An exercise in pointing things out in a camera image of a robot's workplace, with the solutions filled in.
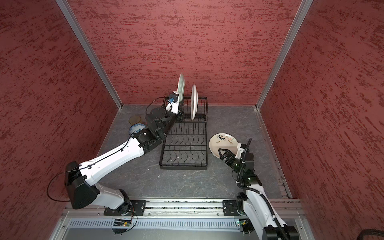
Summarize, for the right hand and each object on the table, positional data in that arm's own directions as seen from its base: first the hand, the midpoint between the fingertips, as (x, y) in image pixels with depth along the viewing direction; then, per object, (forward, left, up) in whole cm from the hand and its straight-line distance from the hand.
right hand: (220, 155), depth 85 cm
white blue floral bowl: (+20, +54, +1) cm, 58 cm away
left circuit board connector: (-31, +53, -11) cm, 63 cm away
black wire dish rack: (+10, +21, -6) cm, 24 cm away
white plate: (+15, -4, -8) cm, 17 cm away
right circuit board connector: (-33, -9, -10) cm, 36 cm away
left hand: (+13, +21, +31) cm, 40 cm away
